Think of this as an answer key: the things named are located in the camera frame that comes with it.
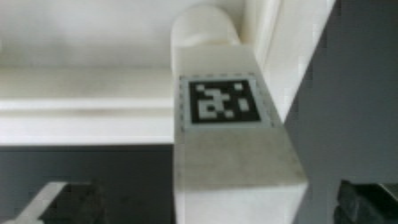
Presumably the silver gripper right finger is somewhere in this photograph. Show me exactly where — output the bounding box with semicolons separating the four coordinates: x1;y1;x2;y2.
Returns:
332;180;398;224

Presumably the white table leg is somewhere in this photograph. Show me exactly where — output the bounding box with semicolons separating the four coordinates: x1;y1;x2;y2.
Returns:
171;5;307;224

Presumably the white square table top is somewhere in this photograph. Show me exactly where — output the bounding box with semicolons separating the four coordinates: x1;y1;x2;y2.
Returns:
0;0;338;146

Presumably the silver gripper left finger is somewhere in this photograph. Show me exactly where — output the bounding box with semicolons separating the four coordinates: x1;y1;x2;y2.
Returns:
11;182;108;224

